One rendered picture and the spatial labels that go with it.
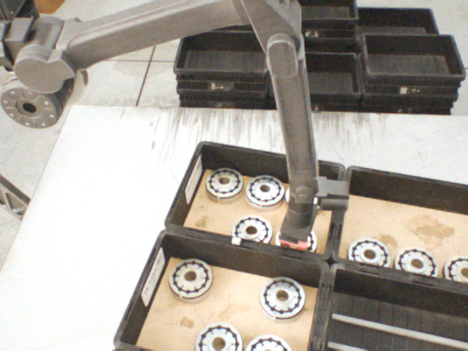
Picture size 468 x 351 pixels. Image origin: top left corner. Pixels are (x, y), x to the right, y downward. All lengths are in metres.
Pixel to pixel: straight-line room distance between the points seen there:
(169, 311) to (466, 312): 0.66
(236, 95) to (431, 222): 1.14
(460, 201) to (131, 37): 0.94
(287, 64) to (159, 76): 2.44
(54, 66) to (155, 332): 0.64
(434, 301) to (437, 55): 1.54
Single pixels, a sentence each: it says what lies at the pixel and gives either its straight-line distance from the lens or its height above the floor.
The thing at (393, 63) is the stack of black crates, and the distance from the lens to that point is 2.47.
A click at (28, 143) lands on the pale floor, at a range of 2.97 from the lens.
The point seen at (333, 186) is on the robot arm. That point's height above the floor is 1.08.
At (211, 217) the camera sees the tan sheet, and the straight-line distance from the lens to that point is 1.37.
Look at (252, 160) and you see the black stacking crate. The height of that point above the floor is 0.90.
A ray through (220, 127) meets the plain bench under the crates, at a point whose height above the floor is 0.70.
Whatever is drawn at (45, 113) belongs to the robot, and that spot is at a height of 1.12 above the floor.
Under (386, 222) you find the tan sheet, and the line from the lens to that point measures 1.40.
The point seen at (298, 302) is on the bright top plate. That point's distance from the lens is 1.21.
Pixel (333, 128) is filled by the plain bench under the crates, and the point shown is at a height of 0.70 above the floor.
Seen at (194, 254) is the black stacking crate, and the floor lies 0.86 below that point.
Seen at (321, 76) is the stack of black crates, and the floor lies 0.38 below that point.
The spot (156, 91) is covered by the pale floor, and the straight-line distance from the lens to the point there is 3.08.
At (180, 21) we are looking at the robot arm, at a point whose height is 1.52.
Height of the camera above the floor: 1.93
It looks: 49 degrees down
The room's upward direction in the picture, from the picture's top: 2 degrees counter-clockwise
